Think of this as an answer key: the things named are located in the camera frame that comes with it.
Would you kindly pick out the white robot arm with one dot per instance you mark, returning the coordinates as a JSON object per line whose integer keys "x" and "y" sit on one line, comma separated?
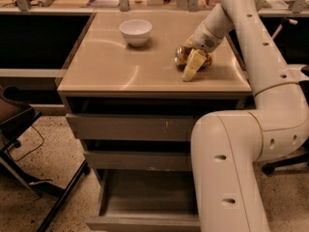
{"x": 225, "y": 144}

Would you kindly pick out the grey open bottom drawer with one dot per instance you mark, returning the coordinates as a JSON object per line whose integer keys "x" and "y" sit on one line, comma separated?
{"x": 146, "y": 201}

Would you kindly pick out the grey top drawer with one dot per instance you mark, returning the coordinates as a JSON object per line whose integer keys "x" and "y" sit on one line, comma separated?
{"x": 131, "y": 127}

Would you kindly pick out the grey middle drawer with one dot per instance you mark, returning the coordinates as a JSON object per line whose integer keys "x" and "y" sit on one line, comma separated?
{"x": 139, "y": 161}

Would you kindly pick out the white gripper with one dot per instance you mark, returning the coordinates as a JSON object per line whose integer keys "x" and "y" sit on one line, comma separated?
{"x": 204, "y": 39}

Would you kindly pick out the white ceramic bowl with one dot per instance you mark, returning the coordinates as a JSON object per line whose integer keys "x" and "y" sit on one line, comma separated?
{"x": 136, "y": 32}

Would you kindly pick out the black chair base right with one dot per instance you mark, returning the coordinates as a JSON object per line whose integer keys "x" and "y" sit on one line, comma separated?
{"x": 270, "y": 167}

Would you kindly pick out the grey drawer cabinet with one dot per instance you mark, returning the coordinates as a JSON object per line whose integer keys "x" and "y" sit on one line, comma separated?
{"x": 109, "y": 76}

